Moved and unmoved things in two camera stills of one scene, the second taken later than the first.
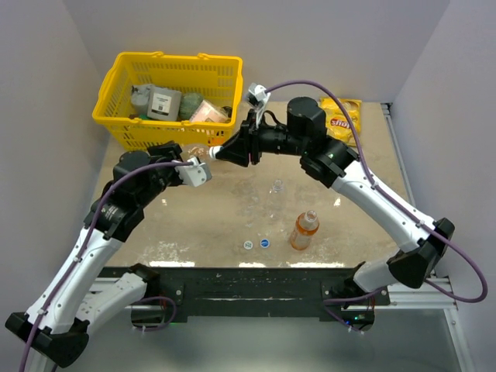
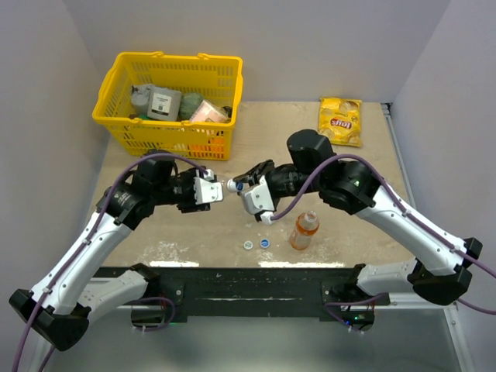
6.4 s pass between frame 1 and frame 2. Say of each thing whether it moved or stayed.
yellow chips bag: stayed
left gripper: moved
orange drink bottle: stayed
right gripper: moved
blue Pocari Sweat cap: moved
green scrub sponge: stayed
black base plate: stayed
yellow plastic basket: stayed
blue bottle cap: stayed
